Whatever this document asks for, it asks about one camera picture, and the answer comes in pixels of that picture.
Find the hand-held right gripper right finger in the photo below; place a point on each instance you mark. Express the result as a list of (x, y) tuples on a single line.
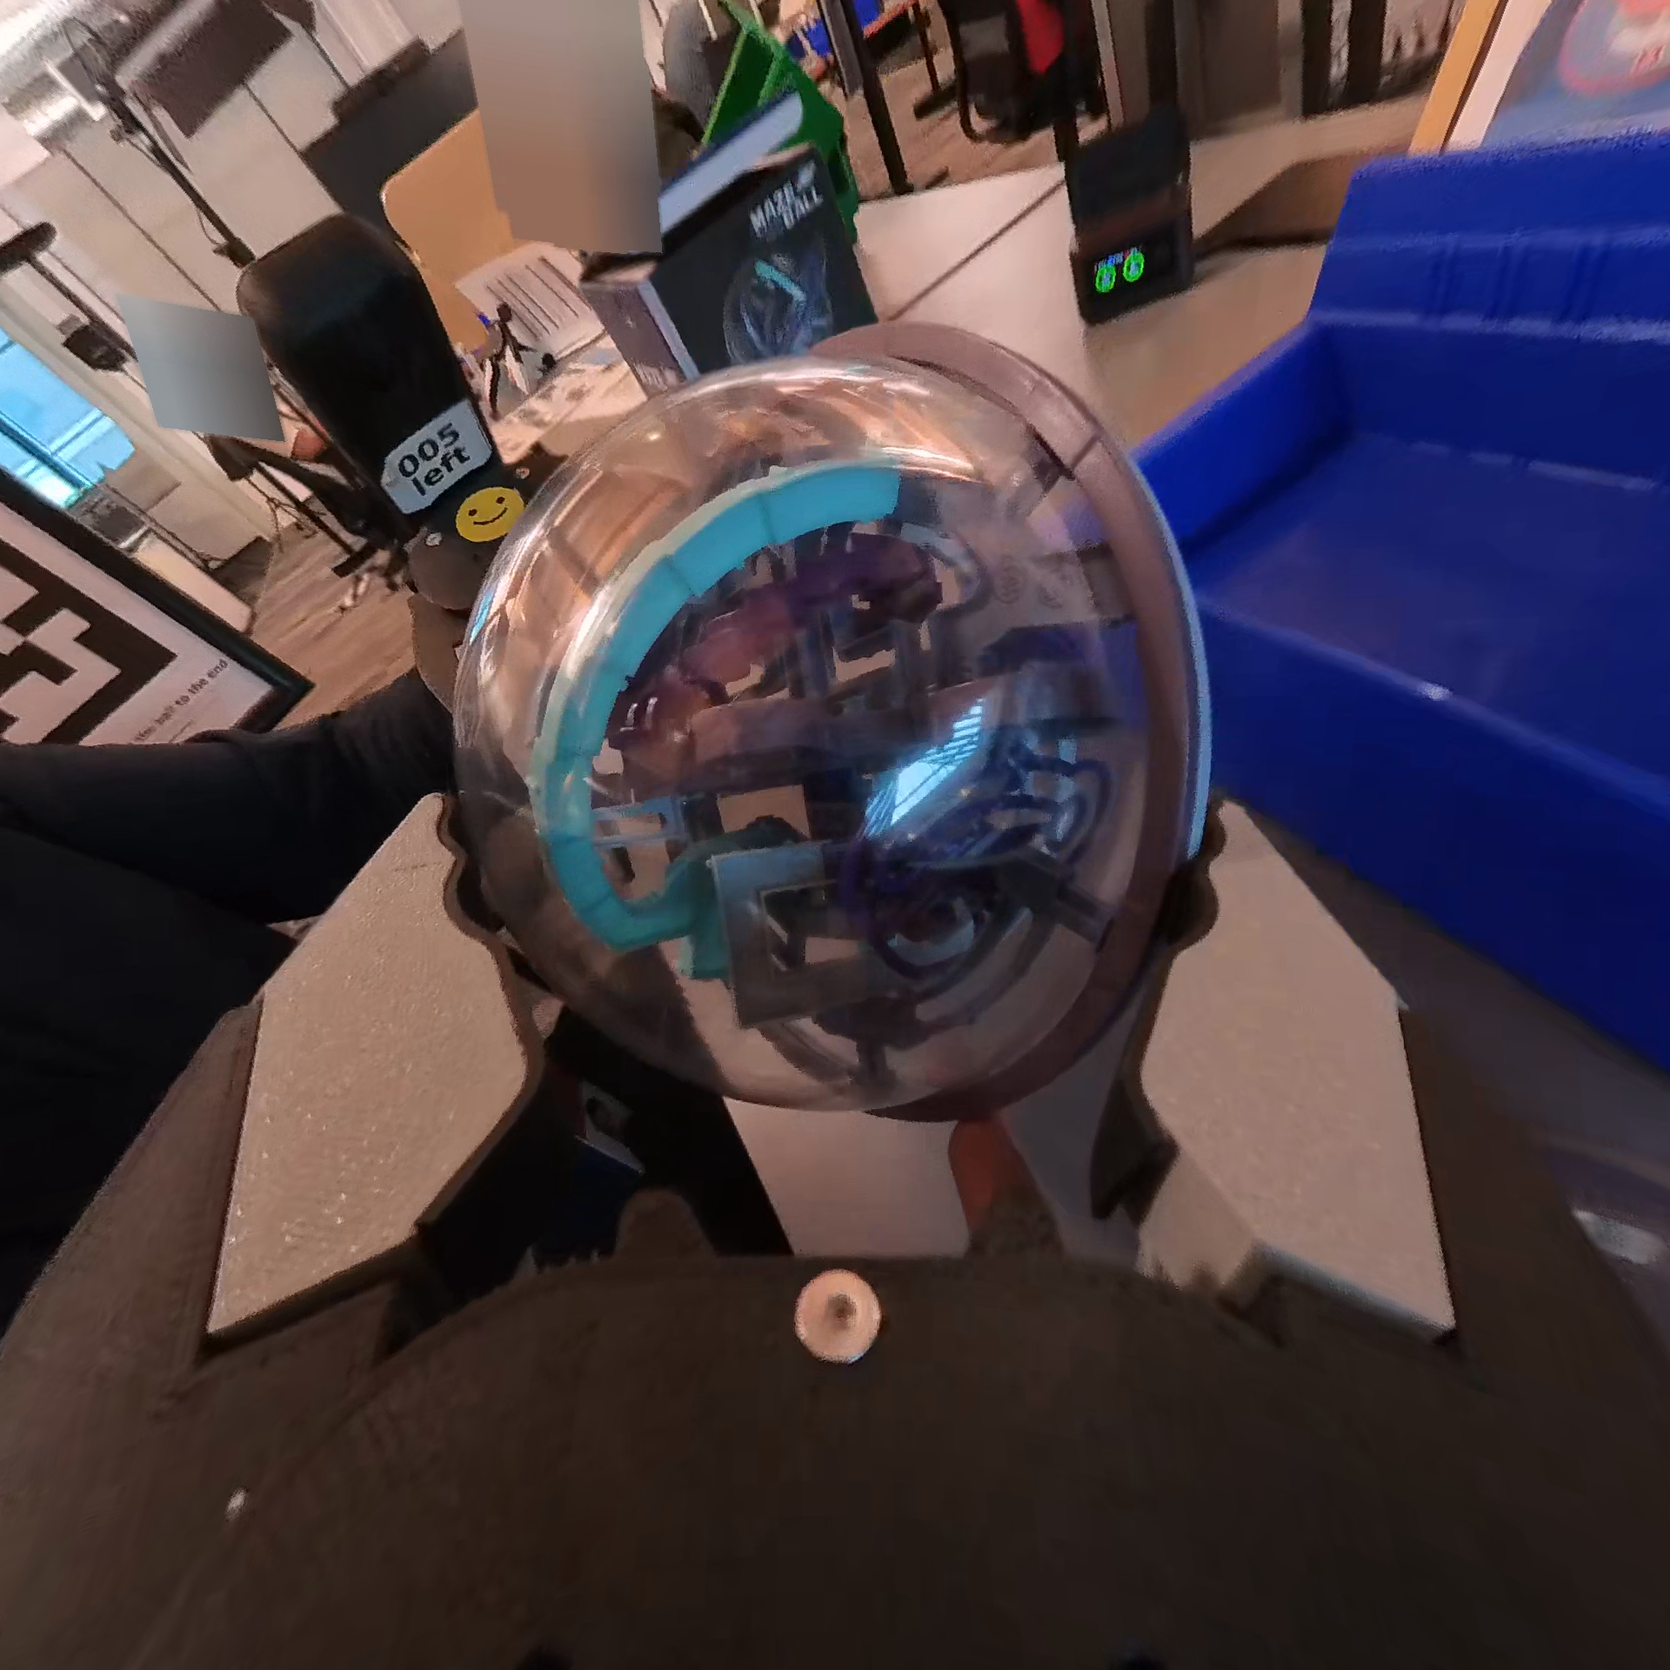
[(1285, 1111)]

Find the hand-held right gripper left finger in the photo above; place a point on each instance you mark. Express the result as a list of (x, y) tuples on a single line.
[(379, 1083)]

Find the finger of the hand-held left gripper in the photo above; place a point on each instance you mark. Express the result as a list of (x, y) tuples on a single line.
[(436, 646)]

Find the clear plastic maze ball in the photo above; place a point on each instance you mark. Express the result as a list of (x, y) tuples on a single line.
[(836, 733)]

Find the person's left forearm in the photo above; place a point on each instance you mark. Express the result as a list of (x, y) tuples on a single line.
[(236, 809)]

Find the dark maze ball box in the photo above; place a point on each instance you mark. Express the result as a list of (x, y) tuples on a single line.
[(771, 276)]

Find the person's right hand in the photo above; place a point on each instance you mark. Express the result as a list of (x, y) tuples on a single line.
[(989, 1170)]

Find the brown partition board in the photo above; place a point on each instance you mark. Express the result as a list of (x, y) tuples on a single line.
[(418, 209)]

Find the small black tripod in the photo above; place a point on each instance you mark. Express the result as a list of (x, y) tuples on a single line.
[(513, 354)]

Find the white printed paper sheet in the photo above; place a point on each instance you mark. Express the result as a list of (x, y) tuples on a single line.
[(536, 307)]

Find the green plastic crate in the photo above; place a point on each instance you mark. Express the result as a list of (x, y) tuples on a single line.
[(797, 80)]

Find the blue plastic bin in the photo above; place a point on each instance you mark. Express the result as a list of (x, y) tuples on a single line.
[(1461, 587)]

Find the red office chair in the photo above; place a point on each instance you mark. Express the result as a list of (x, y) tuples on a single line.
[(1038, 21)]

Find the small black display device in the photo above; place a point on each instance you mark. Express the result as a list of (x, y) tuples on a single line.
[(1130, 209)]

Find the framed wall picture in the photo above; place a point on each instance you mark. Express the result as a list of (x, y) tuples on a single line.
[(1579, 66)]

